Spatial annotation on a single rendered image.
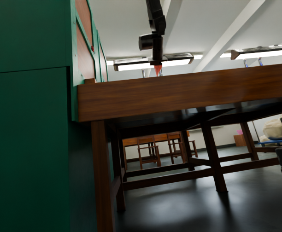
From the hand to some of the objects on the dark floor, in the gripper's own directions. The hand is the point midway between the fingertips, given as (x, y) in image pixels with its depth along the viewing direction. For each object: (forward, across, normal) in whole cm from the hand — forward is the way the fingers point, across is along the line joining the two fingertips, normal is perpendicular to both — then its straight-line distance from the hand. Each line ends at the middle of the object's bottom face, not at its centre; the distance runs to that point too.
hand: (156, 74), depth 84 cm
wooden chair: (+243, +12, +88) cm, 258 cm away
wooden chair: (+249, +92, +94) cm, 281 cm away
